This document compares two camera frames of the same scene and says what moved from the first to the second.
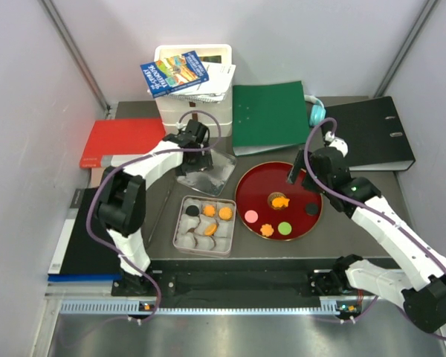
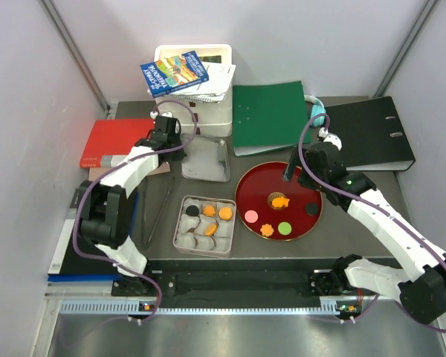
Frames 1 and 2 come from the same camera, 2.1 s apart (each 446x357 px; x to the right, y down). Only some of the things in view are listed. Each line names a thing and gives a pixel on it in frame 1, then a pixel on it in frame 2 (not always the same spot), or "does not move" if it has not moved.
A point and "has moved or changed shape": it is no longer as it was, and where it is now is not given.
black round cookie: [192, 210] does not move
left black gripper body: [200, 163] → [176, 155]
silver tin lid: [212, 181] has moved or changed shape
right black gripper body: [311, 161] does not move
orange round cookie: [211, 229] does not move
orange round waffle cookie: [225, 213] does not move
